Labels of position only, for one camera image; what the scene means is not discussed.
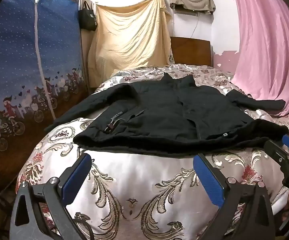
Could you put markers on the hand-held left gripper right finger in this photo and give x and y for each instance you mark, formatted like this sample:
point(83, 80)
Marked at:
point(208, 180)

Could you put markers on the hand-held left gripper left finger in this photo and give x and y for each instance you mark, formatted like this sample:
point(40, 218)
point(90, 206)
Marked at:
point(75, 180)

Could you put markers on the black jacket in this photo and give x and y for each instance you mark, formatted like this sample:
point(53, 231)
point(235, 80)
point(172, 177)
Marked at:
point(159, 117)

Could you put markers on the floral satin bed blanket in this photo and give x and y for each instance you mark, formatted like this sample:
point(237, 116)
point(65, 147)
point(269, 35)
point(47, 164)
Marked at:
point(134, 180)

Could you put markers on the pink curtain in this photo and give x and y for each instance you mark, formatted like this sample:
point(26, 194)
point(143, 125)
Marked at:
point(269, 42)

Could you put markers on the brown wooden door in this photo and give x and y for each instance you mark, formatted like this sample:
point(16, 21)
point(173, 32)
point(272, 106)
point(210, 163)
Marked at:
point(85, 55)

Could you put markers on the wooden headboard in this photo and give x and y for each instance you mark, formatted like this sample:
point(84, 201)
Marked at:
point(192, 51)

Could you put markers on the blue printed fabric wardrobe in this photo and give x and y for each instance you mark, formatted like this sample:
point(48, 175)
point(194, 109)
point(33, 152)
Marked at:
point(14, 55)

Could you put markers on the yellow hanging cloth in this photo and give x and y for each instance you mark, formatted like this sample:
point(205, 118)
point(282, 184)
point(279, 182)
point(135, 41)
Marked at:
point(129, 37)

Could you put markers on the black handbag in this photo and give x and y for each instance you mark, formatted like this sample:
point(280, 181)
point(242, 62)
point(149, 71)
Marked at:
point(87, 17)

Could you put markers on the grey-beige draped cloth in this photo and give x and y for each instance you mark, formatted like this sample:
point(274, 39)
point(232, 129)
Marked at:
point(192, 0)

